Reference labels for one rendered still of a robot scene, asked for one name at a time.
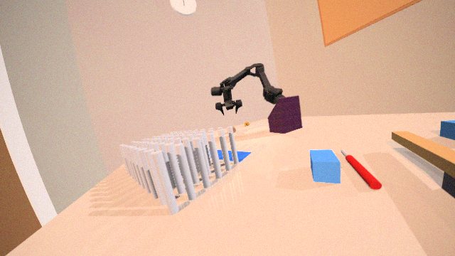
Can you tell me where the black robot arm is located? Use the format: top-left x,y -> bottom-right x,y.
210,63 -> 285,110

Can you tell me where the red-handled screwdriver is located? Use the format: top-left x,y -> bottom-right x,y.
341,149 -> 382,190

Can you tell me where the blue block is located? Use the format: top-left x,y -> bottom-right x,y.
309,149 -> 341,184
439,120 -> 455,140

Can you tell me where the blue tape strip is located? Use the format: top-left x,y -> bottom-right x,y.
218,150 -> 251,162

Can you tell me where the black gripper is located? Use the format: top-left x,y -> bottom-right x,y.
215,95 -> 242,115

